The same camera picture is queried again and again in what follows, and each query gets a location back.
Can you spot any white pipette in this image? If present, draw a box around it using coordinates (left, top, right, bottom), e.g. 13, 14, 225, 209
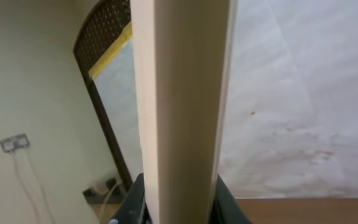
129, 0, 238, 224

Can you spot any white wall cable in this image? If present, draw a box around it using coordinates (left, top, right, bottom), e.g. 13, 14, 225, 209
12, 148, 57, 224

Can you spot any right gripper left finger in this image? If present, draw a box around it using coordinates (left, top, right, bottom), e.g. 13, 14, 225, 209
108, 173, 152, 224

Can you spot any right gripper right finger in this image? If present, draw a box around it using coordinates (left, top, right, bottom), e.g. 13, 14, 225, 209
208, 174, 254, 224

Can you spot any black power strip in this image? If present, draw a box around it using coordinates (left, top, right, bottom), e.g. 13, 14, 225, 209
82, 177, 127, 205

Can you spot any white power cable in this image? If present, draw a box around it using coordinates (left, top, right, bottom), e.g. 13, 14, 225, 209
99, 182, 122, 224

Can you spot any black pegboard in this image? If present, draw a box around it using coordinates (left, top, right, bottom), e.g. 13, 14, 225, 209
72, 0, 134, 191

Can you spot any grey wall socket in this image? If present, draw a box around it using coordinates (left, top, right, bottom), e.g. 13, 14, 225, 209
0, 133, 31, 154

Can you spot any yellow tape strip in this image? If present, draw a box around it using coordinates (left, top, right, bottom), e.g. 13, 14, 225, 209
88, 21, 133, 81

